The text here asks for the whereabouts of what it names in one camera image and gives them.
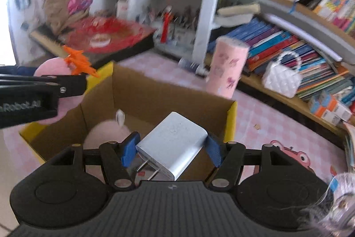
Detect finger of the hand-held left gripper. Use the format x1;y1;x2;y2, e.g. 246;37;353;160
0;74;87;97

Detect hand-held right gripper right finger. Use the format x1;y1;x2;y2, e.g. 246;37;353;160
205;134;304;189

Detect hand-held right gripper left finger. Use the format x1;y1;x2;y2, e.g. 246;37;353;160
48;131;140;189

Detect orange toy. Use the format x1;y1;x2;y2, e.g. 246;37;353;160
62;45;100;79

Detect pink plush pig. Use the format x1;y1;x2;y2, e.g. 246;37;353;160
83;109;132;151

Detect white charger plug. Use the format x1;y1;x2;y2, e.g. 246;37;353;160
135;112;208;181

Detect yellow cardboard box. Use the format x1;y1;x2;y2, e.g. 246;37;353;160
19;61;238;182

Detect pink rounded object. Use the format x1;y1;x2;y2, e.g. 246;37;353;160
34;58;85;126

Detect brown paper bag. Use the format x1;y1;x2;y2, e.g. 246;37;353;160
44;0;93;33

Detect red paper sheet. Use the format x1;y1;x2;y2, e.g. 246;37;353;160
59;18;156;55

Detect pink cylinder container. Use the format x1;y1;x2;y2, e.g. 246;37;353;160
206;36;250;100

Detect dark blue tube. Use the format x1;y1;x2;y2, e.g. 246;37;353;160
179;58;208;77

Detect white bottle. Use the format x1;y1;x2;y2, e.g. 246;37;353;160
116;0;130;20

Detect red tassel ornament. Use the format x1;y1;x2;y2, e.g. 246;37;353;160
160;11;174;43

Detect row of colourful books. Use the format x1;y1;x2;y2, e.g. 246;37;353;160
230;16;355;104

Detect pen holders with pens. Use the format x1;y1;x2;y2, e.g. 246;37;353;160
150;6;200;46

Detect blurry pale fuzzy object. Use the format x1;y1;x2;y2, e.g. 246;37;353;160
305;172;355;237

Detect beige lying book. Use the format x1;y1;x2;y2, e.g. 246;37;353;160
216;2;261;27

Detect white bookshelf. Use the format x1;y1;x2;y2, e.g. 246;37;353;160
191;0;355;143

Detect white flat bar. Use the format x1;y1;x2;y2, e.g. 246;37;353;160
263;13;343;61

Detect white quilted pearl-handle bag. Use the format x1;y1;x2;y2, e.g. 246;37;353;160
262;52;303;99

